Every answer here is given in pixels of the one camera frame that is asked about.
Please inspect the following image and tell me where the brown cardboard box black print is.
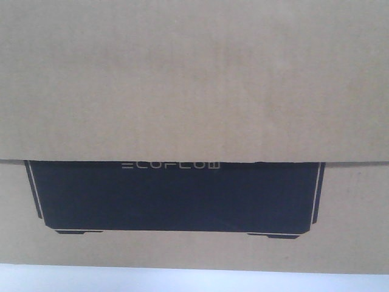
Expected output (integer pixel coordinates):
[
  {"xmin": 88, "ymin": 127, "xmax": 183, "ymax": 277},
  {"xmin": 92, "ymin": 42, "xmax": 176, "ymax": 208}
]
[{"xmin": 1, "ymin": 1, "xmax": 388, "ymax": 274}]

